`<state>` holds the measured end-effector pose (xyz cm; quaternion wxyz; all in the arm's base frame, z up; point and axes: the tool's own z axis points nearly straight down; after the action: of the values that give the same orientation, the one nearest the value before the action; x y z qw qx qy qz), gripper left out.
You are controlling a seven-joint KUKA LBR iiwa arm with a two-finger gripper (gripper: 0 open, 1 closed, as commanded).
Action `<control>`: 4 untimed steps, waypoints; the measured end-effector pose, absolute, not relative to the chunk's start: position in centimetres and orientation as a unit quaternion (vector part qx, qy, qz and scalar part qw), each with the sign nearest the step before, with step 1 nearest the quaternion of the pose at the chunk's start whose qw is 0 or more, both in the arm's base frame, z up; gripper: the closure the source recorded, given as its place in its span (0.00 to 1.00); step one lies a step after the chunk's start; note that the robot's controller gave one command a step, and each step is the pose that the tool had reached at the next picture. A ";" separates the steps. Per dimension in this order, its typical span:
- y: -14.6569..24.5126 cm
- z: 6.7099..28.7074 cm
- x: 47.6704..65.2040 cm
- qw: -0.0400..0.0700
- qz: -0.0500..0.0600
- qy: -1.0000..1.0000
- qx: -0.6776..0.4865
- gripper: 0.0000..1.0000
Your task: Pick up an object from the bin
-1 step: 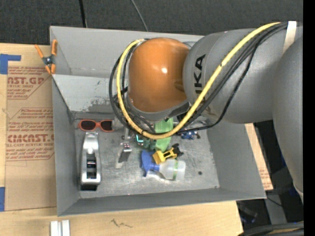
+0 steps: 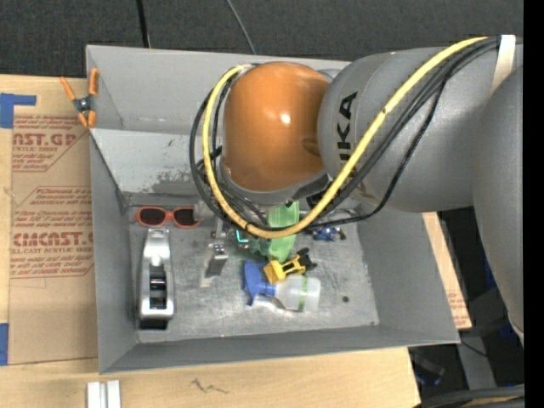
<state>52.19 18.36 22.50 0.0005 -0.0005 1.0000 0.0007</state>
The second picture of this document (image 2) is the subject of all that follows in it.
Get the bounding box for translucent green plastic bottle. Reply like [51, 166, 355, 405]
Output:
[253, 201, 299, 264]

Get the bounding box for red sunglasses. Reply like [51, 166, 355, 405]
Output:
[134, 206, 201, 230]

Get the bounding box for grey metal bin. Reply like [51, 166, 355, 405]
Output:
[84, 43, 462, 376]

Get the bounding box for yellow and black toy vehicle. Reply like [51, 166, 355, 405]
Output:
[263, 247, 319, 285]

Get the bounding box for clear spray bottle blue nozzle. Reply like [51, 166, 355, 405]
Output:
[241, 258, 322, 314]

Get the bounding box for silver and black stapler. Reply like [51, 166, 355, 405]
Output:
[139, 226, 177, 331]

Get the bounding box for small blue toy figure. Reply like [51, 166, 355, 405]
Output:
[311, 224, 346, 242]

